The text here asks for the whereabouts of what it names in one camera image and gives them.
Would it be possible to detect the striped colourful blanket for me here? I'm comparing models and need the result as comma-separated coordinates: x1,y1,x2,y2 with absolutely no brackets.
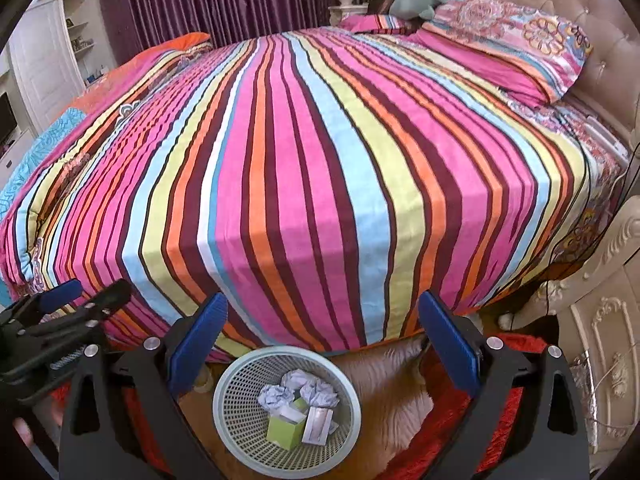
0,27,596,361

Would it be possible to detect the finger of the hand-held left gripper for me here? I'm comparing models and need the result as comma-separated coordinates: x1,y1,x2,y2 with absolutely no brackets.
0,279,84,333
25,280,133,356

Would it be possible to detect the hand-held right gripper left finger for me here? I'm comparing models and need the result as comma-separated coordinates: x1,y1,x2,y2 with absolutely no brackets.
59,292,229,480

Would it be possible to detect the dark television screen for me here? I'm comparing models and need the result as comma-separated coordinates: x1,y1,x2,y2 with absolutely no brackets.
0,94,17,147

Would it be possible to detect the floral pink pillow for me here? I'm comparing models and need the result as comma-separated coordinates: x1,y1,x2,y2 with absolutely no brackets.
410,0,593,108

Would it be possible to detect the small white paper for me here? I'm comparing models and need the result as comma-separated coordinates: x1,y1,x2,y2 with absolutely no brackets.
257,385,293,411

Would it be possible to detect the white wardrobe with shelves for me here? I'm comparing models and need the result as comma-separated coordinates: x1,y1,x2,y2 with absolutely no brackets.
7,0,108,131

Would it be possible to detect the large white paper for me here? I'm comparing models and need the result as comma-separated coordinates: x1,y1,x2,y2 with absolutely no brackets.
281,369,341,409

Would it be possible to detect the white mesh plastic basket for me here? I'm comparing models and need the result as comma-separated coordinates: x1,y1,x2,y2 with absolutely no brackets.
212,346,362,480

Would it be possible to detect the white television cabinet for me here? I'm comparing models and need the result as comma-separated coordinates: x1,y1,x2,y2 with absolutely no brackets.
0,127,38,186

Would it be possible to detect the white bedside table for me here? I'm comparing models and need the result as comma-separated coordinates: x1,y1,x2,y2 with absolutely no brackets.
327,5,370,27

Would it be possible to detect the purple curtain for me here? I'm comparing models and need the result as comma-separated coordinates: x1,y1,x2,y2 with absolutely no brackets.
100,0,321,61

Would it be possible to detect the black cable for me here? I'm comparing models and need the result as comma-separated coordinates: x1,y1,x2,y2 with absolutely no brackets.
500,87,591,316

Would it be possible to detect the white power strip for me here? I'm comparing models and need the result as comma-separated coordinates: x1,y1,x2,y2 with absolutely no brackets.
582,114,630,161

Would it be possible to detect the striped pink pillow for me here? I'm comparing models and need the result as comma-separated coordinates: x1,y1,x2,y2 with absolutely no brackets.
340,14,416,36

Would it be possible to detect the small green cardboard box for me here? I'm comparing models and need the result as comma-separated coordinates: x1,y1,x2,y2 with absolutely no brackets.
266,400,307,452

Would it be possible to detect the red shaggy rug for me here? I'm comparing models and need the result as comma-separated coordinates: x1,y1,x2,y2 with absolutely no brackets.
50,332,548,480

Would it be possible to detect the cream ornate nightstand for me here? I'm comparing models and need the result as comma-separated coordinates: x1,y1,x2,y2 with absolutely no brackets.
500,195,640,471

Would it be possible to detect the small white windowed box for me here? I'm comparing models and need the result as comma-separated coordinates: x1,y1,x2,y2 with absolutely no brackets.
301,406,335,446

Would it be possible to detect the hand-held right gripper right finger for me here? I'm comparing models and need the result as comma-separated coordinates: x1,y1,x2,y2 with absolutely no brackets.
419,291,591,480

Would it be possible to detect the person's left hand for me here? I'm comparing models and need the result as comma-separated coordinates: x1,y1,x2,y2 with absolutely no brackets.
12,416,37,450

